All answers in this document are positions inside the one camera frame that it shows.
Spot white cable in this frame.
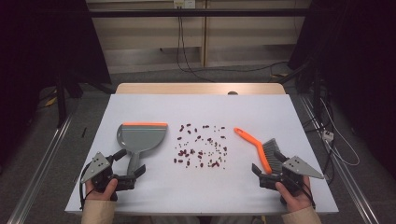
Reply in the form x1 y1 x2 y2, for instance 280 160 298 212
319 98 361 167

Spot left hand-held gripper black cable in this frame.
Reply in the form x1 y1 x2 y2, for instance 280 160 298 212
78 162 95 211

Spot metal floor rail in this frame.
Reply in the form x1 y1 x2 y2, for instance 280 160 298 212
298 92 381 224
6 114 75 224

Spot hand-held gripper black cable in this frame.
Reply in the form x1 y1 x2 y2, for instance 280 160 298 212
78 162 95 211
297 178 317 209

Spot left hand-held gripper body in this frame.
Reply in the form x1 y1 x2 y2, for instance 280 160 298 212
81 151 137 194

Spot black curtain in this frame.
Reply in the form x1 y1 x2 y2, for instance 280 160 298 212
0 0 112 160
288 0 396 180

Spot black wall cable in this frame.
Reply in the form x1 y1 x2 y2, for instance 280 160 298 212
179 16 289 74
176 16 217 83

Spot right hand-held gripper black cable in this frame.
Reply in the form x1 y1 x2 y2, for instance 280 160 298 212
297 178 317 209

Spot orange brush with grey bristles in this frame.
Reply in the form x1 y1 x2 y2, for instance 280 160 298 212
233 126 283 175

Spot person's left hand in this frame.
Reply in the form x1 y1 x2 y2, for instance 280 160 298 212
85 177 120 203

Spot black horizontal bar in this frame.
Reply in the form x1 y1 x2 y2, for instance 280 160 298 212
88 8 312 19

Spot white wall outlet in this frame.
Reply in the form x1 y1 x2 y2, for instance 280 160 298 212
173 0 196 9

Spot white table board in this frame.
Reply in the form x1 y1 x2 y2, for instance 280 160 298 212
64 93 340 217

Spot person's right hand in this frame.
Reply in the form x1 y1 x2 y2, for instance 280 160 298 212
275 175 314 214

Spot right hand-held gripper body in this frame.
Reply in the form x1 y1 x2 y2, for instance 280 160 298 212
259 155 325 195

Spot white power adapter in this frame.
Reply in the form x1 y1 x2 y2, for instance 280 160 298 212
321 130 335 143

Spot red and green beans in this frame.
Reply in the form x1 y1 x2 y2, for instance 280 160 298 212
173 123 229 170

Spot black metal stand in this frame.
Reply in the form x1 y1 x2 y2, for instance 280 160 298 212
38 69 115 129
278 60 325 126

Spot light wooden table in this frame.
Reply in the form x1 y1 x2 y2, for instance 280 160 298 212
115 82 287 95

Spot grey dustpan with orange edge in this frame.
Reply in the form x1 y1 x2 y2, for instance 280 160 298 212
116 121 169 176

